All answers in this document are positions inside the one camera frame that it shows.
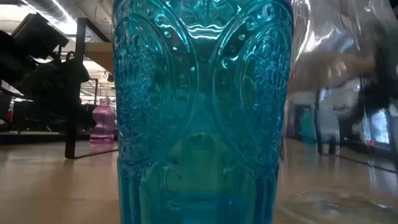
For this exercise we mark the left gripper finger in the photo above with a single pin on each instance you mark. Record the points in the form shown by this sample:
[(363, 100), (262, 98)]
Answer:
[(74, 115)]

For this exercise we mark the pink spiral-ribbed glass vase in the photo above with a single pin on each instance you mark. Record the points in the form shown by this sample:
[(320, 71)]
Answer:
[(104, 124)]

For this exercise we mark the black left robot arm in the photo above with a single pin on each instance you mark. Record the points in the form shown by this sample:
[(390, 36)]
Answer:
[(37, 34)]

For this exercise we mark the wooden shelf black metal legs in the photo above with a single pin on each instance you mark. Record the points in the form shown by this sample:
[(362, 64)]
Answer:
[(74, 93)]

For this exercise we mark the black hanging ceiling lamp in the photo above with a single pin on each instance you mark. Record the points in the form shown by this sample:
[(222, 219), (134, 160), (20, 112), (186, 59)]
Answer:
[(111, 78)]

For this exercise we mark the blue embossed glass vase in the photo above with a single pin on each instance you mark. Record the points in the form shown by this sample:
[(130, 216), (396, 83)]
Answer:
[(202, 124)]

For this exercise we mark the clear glass vase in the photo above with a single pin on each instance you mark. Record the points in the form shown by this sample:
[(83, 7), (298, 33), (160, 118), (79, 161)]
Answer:
[(342, 93)]

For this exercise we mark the black background frame rig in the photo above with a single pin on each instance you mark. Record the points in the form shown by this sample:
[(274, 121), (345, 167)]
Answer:
[(96, 90)]

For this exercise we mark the black aluminium table frame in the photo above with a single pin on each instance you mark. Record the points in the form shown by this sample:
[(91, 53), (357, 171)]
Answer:
[(37, 137)]

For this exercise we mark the silver ceiling air duct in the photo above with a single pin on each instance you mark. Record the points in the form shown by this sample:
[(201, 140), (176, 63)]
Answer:
[(46, 9)]

